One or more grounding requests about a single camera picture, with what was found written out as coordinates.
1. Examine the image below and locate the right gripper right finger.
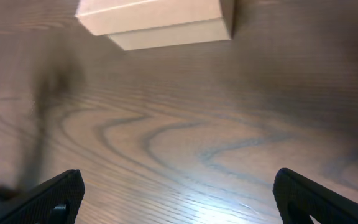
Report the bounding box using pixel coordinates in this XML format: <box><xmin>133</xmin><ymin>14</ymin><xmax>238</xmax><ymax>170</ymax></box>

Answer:
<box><xmin>273</xmin><ymin>168</ymin><xmax>358</xmax><ymax>224</ymax></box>

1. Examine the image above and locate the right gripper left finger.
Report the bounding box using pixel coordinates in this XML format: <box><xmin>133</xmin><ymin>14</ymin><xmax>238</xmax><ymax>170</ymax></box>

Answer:
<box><xmin>0</xmin><ymin>170</ymin><xmax>85</xmax><ymax>224</ymax></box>

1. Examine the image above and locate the cardboard box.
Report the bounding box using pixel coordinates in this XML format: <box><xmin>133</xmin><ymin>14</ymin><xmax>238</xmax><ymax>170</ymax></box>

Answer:
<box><xmin>75</xmin><ymin>0</ymin><xmax>235</xmax><ymax>51</ymax></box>

